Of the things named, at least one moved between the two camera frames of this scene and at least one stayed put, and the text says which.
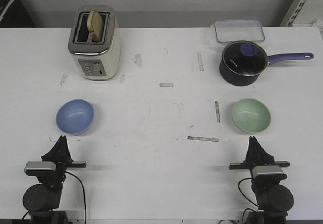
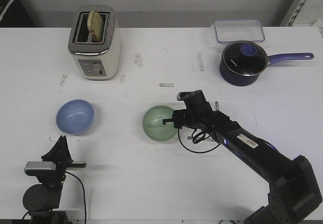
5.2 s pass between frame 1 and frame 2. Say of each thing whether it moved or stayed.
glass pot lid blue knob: stayed
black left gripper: stayed
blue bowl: stayed
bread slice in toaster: stayed
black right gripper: moved
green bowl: moved
